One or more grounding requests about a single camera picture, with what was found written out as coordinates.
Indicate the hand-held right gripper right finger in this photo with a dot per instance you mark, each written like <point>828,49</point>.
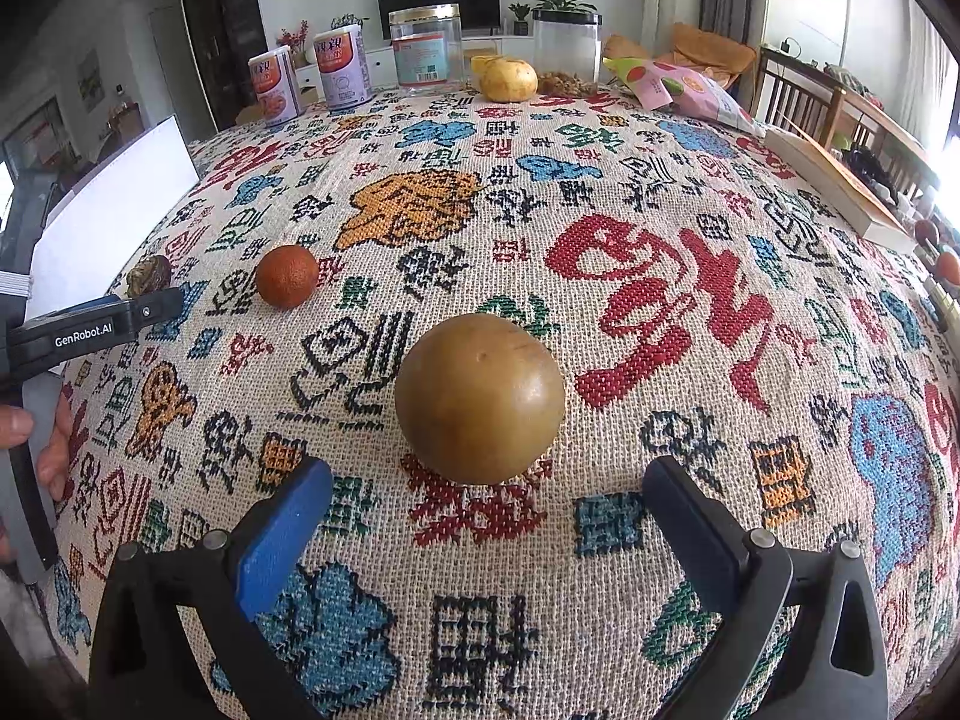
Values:
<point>691,532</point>

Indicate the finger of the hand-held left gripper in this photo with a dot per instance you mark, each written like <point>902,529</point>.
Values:
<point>154,309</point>

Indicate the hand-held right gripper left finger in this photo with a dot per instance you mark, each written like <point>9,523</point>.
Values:
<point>279,540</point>

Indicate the brown round fruit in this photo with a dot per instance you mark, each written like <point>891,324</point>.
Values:
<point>480,399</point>

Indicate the person's left hand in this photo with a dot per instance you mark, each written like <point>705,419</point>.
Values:
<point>56,450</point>

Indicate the printed woven tablecloth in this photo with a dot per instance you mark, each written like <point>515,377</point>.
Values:
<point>600,360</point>

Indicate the red flowers in vase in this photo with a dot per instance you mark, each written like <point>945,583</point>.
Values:
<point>294,41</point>

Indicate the bushy green potted plant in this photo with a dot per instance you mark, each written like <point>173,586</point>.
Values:
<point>349,21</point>

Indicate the small orange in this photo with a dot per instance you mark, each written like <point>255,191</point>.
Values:
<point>949,268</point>

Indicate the clear jar gold lid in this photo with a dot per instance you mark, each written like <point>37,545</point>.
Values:
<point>426,52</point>

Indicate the thick paperback book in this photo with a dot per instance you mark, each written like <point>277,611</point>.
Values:
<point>832,184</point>

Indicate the small red apple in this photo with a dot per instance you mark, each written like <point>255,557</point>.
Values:
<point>926,232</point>

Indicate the small yellow cup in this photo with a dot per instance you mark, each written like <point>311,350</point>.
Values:
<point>480,62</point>

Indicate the black television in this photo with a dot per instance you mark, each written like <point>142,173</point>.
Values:
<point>439,4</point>

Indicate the yellow apple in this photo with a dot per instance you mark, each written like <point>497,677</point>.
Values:
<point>510,80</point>

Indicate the pink snack bag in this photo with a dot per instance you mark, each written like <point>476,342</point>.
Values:
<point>682,94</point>

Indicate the wooden bench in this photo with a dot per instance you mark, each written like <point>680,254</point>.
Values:
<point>795,101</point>

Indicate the pile of walnut pieces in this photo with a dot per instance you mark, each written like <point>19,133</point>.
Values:
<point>570,84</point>

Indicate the small green potted plant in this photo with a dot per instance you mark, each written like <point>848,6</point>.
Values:
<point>520,17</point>

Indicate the orange cushioned chair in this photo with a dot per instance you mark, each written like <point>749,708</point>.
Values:
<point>697,52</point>

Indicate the clear container black lid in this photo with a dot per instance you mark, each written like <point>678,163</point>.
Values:
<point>566,49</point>

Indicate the large green potted plant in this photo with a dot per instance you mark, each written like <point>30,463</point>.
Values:
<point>562,1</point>

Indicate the white curtain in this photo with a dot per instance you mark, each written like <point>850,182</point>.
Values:
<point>922,75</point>

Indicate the framed wall picture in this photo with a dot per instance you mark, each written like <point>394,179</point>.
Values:
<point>91,81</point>

